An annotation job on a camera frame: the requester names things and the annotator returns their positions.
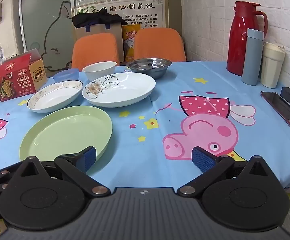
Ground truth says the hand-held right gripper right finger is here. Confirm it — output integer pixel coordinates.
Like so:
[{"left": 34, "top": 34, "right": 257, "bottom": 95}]
[{"left": 177, "top": 146, "right": 277, "bottom": 197}]

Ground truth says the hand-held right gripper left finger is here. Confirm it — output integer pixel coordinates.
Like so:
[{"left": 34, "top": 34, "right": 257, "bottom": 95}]
[{"left": 10, "top": 146, "right": 111, "bottom": 197}]

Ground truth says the green plate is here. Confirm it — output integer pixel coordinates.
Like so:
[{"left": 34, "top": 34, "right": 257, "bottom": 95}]
[{"left": 19, "top": 106, "right": 113, "bottom": 175}]

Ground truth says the white plate with flower print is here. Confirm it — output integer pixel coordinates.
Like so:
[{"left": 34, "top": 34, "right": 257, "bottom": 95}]
[{"left": 82, "top": 72, "right": 156, "bottom": 107}]

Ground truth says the white bowl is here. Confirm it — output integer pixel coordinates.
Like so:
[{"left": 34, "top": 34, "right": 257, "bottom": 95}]
[{"left": 82, "top": 61, "right": 117, "bottom": 82}]

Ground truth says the white plate with patterned rim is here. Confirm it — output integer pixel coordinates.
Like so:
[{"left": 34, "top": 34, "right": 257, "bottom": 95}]
[{"left": 26, "top": 80, "right": 84, "bottom": 113}]

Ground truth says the red cracker box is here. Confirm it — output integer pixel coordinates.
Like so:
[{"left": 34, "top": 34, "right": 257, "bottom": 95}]
[{"left": 0, "top": 49, "right": 48, "bottom": 102}]

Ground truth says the blue cartoon printed tablecloth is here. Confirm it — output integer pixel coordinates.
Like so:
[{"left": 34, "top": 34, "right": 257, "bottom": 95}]
[{"left": 0, "top": 60, "right": 290, "bottom": 238}]

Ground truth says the blue plastic lid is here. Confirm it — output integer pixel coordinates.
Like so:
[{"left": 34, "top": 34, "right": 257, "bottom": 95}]
[{"left": 53, "top": 68, "right": 79, "bottom": 83}]

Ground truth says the phone in clear case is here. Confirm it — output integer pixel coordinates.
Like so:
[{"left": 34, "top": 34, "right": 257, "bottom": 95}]
[{"left": 260, "top": 91, "right": 290, "bottom": 128}]

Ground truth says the orange chair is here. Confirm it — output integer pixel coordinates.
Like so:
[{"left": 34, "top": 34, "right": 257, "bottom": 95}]
[
  {"left": 133, "top": 28, "right": 187, "bottom": 63},
  {"left": 71, "top": 33, "right": 120, "bottom": 70}
]

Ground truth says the stainless steel bowl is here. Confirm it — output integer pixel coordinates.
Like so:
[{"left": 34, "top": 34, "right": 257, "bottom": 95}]
[{"left": 126, "top": 58, "right": 172, "bottom": 79}]

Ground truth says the grey-blue bottle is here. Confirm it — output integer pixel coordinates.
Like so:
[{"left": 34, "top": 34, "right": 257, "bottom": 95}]
[{"left": 242, "top": 28, "right": 264, "bottom": 86}]

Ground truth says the cream cup with lid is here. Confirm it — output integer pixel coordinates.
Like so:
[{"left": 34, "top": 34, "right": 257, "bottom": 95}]
[{"left": 261, "top": 42, "right": 285, "bottom": 89}]

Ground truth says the red thermos jug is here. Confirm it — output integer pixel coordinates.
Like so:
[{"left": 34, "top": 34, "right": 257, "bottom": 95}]
[{"left": 226, "top": 1, "right": 268, "bottom": 77}]

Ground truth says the yellow packet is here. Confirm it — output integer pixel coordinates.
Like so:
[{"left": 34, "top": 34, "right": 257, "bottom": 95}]
[{"left": 122, "top": 24, "right": 142, "bottom": 61}]

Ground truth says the black cloth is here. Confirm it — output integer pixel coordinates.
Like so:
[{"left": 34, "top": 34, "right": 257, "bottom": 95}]
[{"left": 71, "top": 12, "right": 125, "bottom": 29}]

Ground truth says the frosted glass door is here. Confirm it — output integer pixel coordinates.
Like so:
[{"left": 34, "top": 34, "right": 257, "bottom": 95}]
[{"left": 12, "top": 0, "right": 76, "bottom": 71}]

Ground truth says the framed text poster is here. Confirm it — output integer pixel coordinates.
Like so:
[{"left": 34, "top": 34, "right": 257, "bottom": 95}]
[{"left": 75, "top": 0, "right": 169, "bottom": 30}]

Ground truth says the cardboard bag with blue handles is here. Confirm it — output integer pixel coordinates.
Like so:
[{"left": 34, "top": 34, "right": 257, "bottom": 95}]
[{"left": 75, "top": 22, "right": 125, "bottom": 61}]

